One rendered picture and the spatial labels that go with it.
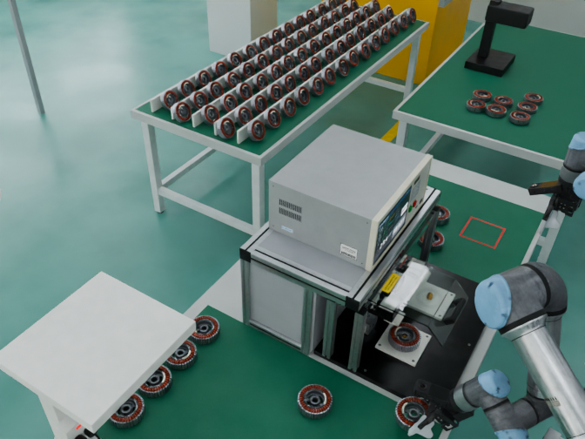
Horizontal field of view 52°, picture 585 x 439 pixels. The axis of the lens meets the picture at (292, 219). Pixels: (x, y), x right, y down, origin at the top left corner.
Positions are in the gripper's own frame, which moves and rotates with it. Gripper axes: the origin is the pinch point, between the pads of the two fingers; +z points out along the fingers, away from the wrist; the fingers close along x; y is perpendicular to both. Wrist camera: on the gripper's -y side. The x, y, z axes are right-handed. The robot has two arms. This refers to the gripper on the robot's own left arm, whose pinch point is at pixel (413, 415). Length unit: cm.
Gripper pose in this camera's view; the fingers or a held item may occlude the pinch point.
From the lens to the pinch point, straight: 196.0
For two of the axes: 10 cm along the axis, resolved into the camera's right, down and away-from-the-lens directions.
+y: 7.7, 6.4, 0.4
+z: -4.7, 5.3, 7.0
